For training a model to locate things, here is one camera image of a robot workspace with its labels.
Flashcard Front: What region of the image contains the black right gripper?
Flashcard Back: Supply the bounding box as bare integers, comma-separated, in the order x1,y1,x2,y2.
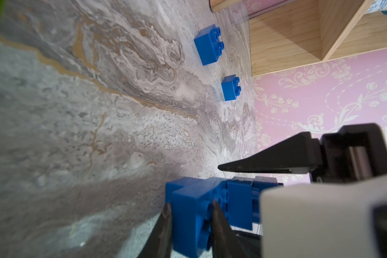
218,123,387,183

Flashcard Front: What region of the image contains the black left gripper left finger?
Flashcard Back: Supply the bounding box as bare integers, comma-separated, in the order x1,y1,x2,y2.
138,203,173,258

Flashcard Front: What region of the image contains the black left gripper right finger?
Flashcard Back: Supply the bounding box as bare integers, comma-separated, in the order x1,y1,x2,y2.
212,201,247,258

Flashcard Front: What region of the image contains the blue lego brick assembly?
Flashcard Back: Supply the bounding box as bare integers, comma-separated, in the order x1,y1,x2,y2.
165,177,230,258

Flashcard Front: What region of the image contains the blue 2x2 lego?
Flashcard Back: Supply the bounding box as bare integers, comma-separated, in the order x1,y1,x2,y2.
221,75,241,102
227,177,253,230
251,176,284,224

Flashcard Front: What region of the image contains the blue 2x2 lego brick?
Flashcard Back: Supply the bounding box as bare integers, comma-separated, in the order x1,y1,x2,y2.
194,24,225,66

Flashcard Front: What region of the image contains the wooden shelf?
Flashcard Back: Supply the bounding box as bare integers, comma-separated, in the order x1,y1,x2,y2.
209,0,387,77

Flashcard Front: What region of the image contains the blue lid yogurt cup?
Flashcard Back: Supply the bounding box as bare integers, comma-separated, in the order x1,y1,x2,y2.
366,0,387,15

